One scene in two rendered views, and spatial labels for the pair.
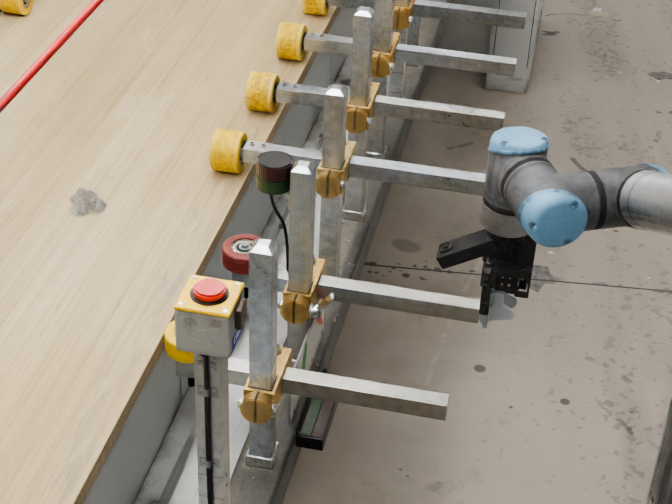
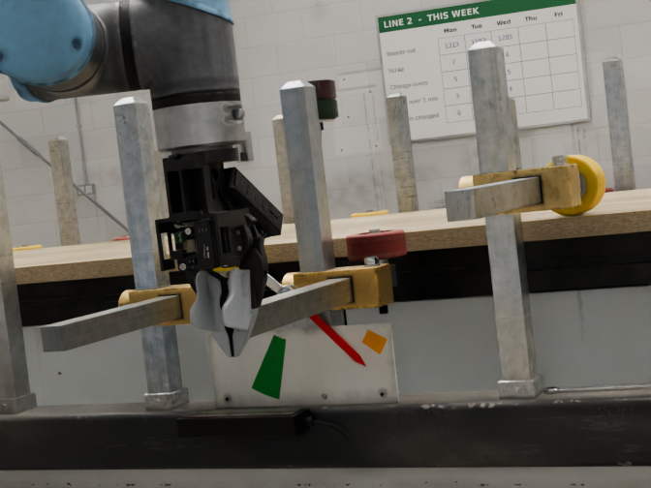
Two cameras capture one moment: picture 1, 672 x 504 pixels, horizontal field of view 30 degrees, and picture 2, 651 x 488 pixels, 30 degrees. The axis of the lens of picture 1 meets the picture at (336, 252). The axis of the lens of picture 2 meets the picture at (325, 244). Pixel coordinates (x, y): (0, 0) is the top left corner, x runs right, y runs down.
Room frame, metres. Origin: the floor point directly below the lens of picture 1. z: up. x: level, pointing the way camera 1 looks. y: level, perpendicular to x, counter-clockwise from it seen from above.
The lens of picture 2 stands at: (2.11, -1.45, 0.99)
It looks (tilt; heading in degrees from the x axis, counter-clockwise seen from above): 3 degrees down; 104
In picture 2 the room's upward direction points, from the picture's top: 6 degrees counter-clockwise
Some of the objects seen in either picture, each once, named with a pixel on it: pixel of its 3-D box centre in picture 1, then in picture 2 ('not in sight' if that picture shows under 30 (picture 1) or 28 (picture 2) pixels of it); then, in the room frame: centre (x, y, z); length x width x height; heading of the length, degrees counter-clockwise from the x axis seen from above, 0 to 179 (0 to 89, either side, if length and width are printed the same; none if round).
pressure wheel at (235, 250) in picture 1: (245, 270); (379, 271); (1.79, 0.16, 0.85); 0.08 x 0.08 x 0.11
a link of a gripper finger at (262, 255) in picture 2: not in sight; (243, 266); (1.73, -0.26, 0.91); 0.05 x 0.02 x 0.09; 169
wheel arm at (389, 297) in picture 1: (354, 292); (321, 298); (1.75, -0.04, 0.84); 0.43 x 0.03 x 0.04; 79
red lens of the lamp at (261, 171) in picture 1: (274, 166); (313, 92); (1.74, 0.10, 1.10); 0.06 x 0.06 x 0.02
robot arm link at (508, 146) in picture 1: (516, 169); (186, 45); (1.70, -0.28, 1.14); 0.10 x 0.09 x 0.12; 16
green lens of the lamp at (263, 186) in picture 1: (274, 179); (315, 110); (1.74, 0.10, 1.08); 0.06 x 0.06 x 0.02
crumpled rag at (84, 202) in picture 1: (87, 197); not in sight; (1.91, 0.45, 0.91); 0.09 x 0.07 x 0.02; 14
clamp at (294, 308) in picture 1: (301, 289); (337, 288); (1.75, 0.06, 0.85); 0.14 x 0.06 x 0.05; 169
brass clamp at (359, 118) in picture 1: (361, 107); not in sight; (2.24, -0.04, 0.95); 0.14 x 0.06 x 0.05; 169
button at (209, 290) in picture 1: (209, 292); not in sight; (1.23, 0.15, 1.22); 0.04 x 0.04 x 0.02
